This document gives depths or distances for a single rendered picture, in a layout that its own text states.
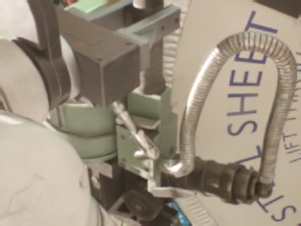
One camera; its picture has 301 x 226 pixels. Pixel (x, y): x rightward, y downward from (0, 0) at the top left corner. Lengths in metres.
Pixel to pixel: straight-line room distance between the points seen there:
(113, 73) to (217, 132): 0.45
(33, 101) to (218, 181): 0.35
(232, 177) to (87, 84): 0.30
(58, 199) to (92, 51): 0.19
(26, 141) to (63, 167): 0.03
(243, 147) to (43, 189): 0.65
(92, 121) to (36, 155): 0.36
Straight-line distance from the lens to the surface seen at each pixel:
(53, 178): 0.25
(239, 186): 0.66
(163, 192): 0.63
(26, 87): 0.39
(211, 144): 0.85
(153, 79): 0.56
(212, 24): 0.73
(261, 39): 0.48
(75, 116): 0.60
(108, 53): 0.42
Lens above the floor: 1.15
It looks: 12 degrees up
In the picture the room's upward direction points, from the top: 112 degrees counter-clockwise
